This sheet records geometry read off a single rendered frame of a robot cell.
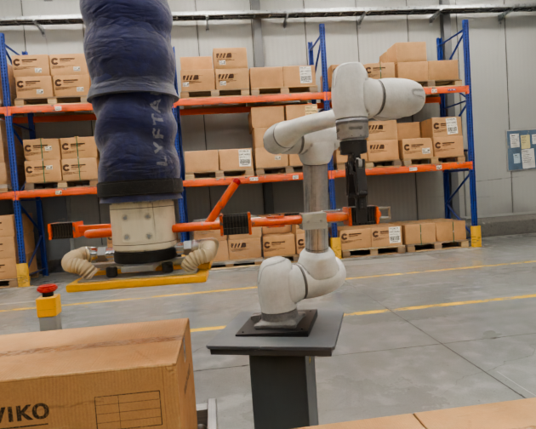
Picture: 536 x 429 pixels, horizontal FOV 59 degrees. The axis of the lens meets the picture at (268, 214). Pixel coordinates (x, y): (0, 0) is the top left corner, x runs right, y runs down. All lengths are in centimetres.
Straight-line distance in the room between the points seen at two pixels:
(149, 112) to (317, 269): 105
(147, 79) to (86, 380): 73
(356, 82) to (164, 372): 88
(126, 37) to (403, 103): 75
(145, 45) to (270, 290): 110
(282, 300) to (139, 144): 99
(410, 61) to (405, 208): 305
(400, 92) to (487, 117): 1010
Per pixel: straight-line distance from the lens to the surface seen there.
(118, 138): 125
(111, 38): 128
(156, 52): 128
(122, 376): 120
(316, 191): 192
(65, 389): 124
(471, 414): 183
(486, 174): 1135
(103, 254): 134
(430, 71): 956
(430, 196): 1074
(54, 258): 1016
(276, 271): 193
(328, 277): 202
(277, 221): 128
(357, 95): 132
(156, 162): 123
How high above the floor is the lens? 133
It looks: 3 degrees down
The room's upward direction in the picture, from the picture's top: 4 degrees counter-clockwise
